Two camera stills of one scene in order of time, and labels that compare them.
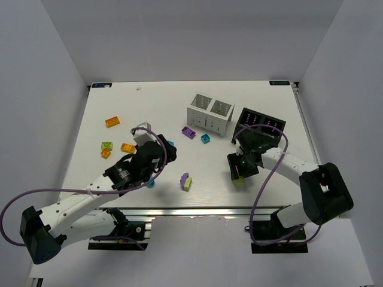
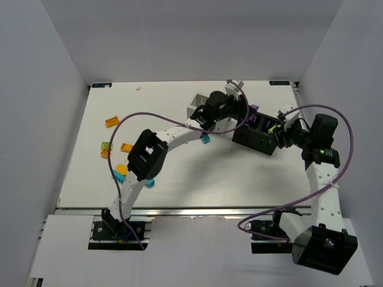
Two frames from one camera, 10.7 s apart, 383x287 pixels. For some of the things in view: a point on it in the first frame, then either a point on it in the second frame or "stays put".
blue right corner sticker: [279, 82] stays put
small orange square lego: [105, 153] stays put
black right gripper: [239, 170] → [281, 137]
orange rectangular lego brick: [112, 122] stays put
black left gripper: [163, 148] → [243, 105]
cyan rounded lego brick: [151, 184] stays put
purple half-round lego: [183, 179] → [255, 107]
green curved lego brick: [187, 183] → [270, 130]
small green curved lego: [106, 144] stays put
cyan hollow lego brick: [205, 138] stays put
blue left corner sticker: [101, 85] stays put
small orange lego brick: [127, 147] stays put
